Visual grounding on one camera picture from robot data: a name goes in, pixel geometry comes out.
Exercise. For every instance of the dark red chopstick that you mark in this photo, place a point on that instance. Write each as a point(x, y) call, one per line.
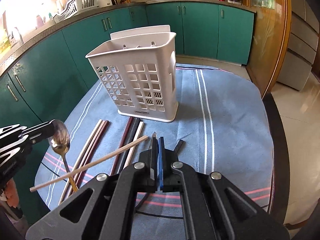
point(91, 150)

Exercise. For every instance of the wooden glass sliding door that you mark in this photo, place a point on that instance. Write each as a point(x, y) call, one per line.
point(271, 33)

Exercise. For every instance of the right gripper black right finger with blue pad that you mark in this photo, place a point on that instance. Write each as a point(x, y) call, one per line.
point(169, 180)

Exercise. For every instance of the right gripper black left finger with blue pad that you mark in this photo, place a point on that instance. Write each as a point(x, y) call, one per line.
point(149, 158)

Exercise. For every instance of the light wooden chopstick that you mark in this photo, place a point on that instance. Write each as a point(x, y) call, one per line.
point(91, 164)

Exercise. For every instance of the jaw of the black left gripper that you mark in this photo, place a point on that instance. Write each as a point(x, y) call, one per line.
point(41, 131)

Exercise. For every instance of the maroon chopstick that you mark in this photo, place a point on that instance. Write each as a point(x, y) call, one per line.
point(127, 127)

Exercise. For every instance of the blue striped table cloth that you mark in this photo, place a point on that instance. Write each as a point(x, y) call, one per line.
point(222, 121)

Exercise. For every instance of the white dish drying rack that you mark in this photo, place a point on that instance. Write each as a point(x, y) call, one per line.
point(75, 7)

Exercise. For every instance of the white plastic utensil basket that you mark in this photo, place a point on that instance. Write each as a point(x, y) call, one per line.
point(137, 67)

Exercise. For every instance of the silver refrigerator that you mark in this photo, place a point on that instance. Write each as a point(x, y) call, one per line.
point(302, 47)

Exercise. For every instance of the gold metal spoon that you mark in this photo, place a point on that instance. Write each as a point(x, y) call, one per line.
point(60, 141)

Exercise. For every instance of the black utensil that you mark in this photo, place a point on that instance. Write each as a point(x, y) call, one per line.
point(178, 146)

